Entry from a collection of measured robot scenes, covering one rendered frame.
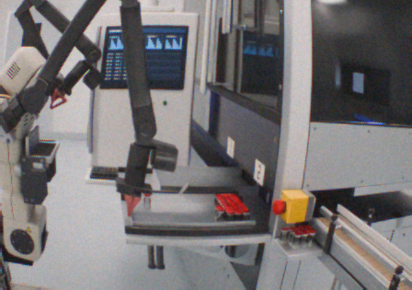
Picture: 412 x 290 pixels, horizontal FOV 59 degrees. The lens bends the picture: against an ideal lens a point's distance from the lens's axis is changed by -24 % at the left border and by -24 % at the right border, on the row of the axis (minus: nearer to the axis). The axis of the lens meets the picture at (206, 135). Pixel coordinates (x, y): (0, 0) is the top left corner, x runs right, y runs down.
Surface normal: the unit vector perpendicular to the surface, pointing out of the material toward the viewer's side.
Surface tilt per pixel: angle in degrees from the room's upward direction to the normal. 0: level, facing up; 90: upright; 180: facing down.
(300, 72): 90
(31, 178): 90
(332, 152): 90
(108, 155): 90
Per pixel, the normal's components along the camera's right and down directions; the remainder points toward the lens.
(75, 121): 0.20, 0.19
